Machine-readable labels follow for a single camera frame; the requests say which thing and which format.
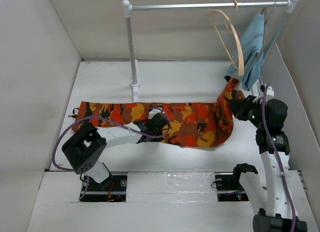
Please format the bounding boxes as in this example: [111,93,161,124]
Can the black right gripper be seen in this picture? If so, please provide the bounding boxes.
[227,94,268,129]

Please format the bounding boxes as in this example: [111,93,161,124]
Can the orange camouflage trousers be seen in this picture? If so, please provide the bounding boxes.
[76,76,245,148]

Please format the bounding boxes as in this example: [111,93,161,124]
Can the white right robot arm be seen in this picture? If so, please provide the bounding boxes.
[229,96,308,231]

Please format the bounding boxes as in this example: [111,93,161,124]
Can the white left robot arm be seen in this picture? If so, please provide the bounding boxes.
[61,112,171,191]

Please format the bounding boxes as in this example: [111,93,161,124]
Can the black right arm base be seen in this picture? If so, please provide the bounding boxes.
[211,172,249,202]

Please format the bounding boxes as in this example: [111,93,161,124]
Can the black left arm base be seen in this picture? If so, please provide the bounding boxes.
[79,174,128,202]

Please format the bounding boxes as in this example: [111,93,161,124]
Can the beige wooden hanger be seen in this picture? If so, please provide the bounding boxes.
[206,0,245,77]

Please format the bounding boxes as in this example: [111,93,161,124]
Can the grey hanger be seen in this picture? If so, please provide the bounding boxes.
[256,1,276,60]

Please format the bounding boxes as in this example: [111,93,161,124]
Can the light blue hanging cloth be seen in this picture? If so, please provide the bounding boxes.
[227,14,264,91]

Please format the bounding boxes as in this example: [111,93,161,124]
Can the silver white clothes rack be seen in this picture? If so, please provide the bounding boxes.
[122,0,300,102]

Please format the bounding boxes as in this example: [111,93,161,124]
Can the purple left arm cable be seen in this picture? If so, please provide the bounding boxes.
[52,107,172,200]

